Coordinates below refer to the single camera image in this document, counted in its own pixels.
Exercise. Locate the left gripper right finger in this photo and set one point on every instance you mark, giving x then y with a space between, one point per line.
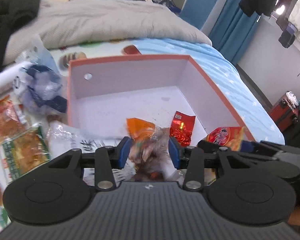
190 158

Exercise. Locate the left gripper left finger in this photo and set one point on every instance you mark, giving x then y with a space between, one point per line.
108 158

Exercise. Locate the red foil tea packet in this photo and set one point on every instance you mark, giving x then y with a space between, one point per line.
182 127

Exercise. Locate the red spicy strip snack packet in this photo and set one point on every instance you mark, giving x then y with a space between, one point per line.
230 137

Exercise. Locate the orange clear snack bag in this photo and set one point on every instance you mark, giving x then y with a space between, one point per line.
149 151

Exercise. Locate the small silver packet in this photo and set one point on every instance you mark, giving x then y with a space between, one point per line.
62 138

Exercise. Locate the green bordered tofu snack packet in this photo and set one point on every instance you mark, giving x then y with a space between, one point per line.
23 153

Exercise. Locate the large clear spicy snack packet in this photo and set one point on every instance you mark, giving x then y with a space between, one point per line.
5 122

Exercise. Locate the red suitcase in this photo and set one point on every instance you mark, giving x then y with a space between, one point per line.
285 112

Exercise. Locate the pink cardboard box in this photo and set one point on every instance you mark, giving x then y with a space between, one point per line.
104 92

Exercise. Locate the clear blue plastic bag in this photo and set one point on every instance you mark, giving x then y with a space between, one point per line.
38 84

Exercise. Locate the fruit print tablecloth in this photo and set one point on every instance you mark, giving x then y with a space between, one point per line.
61 56

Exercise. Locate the white cylindrical tube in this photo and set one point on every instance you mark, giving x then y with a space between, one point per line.
9 74

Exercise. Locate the blue curtain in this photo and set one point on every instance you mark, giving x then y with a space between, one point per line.
233 31

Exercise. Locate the grey duvet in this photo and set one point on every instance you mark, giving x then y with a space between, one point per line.
79 21

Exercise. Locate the blue chair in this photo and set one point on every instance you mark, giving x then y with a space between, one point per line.
196 12

